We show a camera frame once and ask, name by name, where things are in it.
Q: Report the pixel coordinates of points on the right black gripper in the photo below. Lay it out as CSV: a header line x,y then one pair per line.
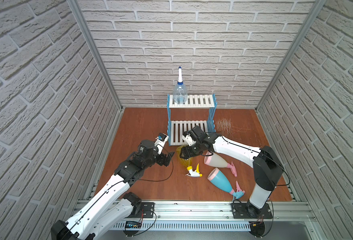
x,y
182,154

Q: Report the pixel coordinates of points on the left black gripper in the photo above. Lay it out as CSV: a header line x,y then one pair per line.
x,y
166,159

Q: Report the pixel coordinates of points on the yellow spray bottle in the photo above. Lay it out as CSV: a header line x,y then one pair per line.
x,y
187,163

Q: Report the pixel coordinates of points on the clear spray bottle blue cap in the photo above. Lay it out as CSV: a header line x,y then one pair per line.
x,y
180,92

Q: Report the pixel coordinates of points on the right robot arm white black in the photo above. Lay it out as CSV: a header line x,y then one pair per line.
x,y
266,165

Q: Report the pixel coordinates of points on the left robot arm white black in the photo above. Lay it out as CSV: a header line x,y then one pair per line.
x,y
113,202

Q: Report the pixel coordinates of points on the blue white slatted shelf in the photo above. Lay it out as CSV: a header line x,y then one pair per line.
x,y
199,110

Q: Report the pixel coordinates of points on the white pink spray bottle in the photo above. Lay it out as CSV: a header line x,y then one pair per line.
x,y
217,161

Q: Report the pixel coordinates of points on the teal pink spray bottle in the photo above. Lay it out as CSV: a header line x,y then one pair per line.
x,y
218,179

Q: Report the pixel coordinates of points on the pile of thin dry straws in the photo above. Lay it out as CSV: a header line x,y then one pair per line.
x,y
227,127

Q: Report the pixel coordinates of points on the green circuit board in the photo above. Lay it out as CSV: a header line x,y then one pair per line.
x,y
133,225

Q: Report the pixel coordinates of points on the black round connector box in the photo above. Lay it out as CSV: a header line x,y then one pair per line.
x,y
257,229

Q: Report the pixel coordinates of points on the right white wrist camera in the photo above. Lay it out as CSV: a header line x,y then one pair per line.
x,y
195,135

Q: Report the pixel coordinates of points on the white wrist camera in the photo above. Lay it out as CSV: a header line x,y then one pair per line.
x,y
160,142
195,135

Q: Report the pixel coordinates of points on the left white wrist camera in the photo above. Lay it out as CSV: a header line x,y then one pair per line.
x,y
160,142

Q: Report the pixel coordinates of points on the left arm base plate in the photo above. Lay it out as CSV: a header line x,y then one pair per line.
x,y
143,210

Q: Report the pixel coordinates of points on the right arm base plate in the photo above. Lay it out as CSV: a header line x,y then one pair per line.
x,y
247,211

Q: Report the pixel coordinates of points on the aluminium front rail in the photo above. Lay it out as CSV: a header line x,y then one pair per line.
x,y
223,211

